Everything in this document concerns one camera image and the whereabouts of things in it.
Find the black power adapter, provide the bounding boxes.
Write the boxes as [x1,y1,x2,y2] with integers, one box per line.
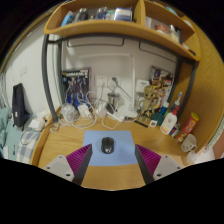
[105,103,115,115]

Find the white wall socket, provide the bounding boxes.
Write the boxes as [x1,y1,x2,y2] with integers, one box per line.
[109,75,123,88]
[94,74,109,88]

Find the wooden shelf unit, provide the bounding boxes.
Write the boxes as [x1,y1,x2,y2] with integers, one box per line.
[43,0,203,62]

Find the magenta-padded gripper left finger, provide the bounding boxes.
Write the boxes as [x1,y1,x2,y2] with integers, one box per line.
[43,143,93,186]

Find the blue robot model kit box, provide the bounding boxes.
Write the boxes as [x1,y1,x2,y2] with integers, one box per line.
[61,68,92,106]

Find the white charging cable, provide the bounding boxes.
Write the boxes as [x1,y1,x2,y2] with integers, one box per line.
[53,91,101,130]

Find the dark green power cable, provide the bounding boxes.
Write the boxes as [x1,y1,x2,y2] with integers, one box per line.
[112,77,134,101]

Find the white charger block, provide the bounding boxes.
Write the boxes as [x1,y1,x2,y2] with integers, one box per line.
[77,104,93,119]

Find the bed with teal blanket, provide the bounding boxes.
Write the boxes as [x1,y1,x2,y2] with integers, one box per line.
[0,106,43,164]

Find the clear plastic cup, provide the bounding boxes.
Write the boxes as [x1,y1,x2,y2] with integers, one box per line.
[60,103,77,123]

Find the brown tree figurine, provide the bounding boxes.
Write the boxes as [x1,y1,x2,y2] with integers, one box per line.
[139,85,161,118]

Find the light blue mouse pad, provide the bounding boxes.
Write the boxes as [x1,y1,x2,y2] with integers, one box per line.
[81,129,138,167]

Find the white power strip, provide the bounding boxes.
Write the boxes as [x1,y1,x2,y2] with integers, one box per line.
[105,111,126,124]

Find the dark spray bottle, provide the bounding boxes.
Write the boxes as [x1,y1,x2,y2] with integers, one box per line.
[169,91,184,116]

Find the black computer mouse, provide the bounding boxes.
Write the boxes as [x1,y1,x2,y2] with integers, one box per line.
[100,136,115,155]

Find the white mug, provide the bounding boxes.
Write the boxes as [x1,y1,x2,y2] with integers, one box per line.
[180,133,198,153]

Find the white wall box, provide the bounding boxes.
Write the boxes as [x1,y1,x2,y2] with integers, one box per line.
[134,78,150,98]

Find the black backpack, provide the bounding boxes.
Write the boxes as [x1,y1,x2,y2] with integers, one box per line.
[11,83,30,128]

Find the white lotion bottle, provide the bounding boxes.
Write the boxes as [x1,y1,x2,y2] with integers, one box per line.
[159,107,178,135]

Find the colourful figure box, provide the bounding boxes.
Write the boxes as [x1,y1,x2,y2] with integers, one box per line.
[149,65,174,88]

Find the small clear cup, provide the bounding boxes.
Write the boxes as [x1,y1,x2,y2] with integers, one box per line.
[184,150,201,165]

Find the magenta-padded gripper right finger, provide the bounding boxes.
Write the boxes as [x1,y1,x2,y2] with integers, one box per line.
[134,143,184,185]

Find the grey metal frame post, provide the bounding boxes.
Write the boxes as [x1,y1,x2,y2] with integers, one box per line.
[168,54,199,116]
[41,33,64,123]

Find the steel cup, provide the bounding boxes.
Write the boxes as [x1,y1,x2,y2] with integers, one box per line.
[107,92,121,108]

